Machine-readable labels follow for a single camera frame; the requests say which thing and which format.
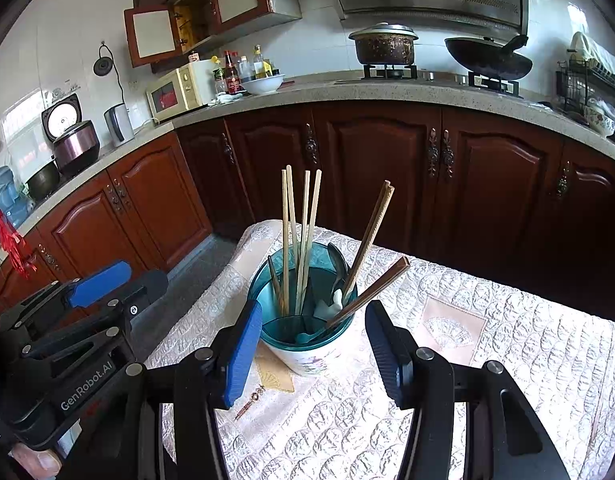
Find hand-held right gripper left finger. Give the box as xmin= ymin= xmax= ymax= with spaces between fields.
xmin=62 ymin=299 xmax=264 ymax=480

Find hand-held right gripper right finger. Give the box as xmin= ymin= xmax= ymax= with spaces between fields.
xmin=365 ymin=300 xmax=573 ymax=480

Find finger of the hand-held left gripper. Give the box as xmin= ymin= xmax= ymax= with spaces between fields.
xmin=0 ymin=260 xmax=133 ymax=333
xmin=20 ymin=270 xmax=169 ymax=377

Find white ceramic spoon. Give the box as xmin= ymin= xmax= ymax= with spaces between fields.
xmin=313 ymin=287 xmax=348 ymax=321

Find white floral teal-rimmed utensil holder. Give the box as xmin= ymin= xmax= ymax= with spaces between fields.
xmin=247 ymin=241 xmax=359 ymax=377

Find steel spoon copper handle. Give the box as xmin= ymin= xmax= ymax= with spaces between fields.
xmin=327 ymin=242 xmax=351 ymax=293

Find person's left hand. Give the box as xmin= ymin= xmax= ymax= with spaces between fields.
xmin=10 ymin=442 xmax=63 ymax=480

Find red gold tassel charm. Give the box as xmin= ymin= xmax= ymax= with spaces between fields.
xmin=234 ymin=384 xmax=268 ymax=422

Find red hanging knot ornament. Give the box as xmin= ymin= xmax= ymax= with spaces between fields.
xmin=0 ymin=209 xmax=36 ymax=281

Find black inner pot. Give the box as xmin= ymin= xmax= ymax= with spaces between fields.
xmin=26 ymin=160 xmax=61 ymax=202

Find quilted cream tablecloth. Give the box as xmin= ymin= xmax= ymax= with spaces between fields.
xmin=144 ymin=220 xmax=615 ymax=480

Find purple rice cooker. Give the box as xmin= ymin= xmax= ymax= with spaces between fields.
xmin=41 ymin=92 xmax=100 ymax=175

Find silver white electric kettle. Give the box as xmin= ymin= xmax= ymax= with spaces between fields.
xmin=104 ymin=103 xmax=136 ymax=148

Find dark red wooden base cabinets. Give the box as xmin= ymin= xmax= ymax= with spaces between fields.
xmin=0 ymin=100 xmax=615 ymax=321

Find cream microwave oven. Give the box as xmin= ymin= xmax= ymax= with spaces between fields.
xmin=146 ymin=60 xmax=218 ymax=122

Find dark sauce bottle red label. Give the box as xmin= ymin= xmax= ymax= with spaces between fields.
xmin=222 ymin=50 xmax=240 ymax=95

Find white mixing bowl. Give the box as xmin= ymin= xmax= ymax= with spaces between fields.
xmin=241 ymin=74 xmax=286 ymax=96

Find yellow oil bottle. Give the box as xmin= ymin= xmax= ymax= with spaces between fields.
xmin=252 ymin=45 xmax=273 ymax=79

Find grey stone kitchen countertop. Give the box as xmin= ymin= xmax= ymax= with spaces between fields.
xmin=0 ymin=72 xmax=615 ymax=281

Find gas stove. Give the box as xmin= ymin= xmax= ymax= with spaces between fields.
xmin=332 ymin=64 xmax=525 ymax=100

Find stained metal cooking pot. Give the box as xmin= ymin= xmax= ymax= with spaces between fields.
xmin=348 ymin=22 xmax=419 ymax=67

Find black wok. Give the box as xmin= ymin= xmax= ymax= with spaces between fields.
xmin=444 ymin=34 xmax=533 ymax=81

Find floral ceramic bowl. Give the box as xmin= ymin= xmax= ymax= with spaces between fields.
xmin=585 ymin=102 xmax=615 ymax=137

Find pale cloth on rack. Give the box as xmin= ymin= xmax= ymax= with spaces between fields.
xmin=570 ymin=31 xmax=615 ymax=86

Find black wire dish rack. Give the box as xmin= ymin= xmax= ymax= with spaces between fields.
xmin=556 ymin=57 xmax=615 ymax=128

